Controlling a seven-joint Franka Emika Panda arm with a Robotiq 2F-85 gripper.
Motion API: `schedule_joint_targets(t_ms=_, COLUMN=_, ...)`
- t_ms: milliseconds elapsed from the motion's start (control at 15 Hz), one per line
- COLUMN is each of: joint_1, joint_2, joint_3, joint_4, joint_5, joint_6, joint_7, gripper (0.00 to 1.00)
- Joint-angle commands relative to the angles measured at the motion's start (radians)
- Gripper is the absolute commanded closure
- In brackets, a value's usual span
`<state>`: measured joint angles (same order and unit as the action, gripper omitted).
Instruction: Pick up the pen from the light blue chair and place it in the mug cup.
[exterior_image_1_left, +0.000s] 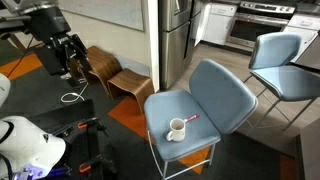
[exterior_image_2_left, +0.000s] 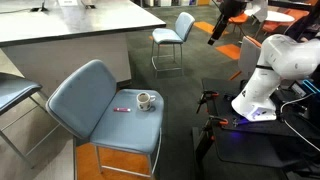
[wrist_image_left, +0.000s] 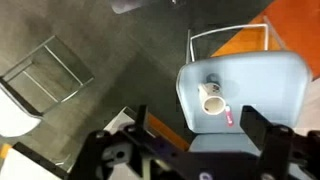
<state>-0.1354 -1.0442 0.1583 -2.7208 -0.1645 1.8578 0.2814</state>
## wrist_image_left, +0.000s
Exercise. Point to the red pen with white cap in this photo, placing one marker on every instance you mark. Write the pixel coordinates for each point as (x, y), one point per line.
(229, 118)

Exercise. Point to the white ceramic mug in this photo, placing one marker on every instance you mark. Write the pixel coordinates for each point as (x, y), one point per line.
(213, 103)

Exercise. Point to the light blue chair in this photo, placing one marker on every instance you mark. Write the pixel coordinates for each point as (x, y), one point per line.
(260, 83)

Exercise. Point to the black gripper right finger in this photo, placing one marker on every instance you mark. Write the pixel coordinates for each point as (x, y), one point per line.
(273, 146)

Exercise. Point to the light blue chair background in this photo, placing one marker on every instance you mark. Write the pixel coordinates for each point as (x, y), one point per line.
(15, 116)

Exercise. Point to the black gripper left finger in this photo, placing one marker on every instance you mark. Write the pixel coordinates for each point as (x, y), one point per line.
(141, 116)

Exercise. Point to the grey rounded object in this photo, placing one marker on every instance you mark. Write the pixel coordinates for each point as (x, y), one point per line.
(125, 6)

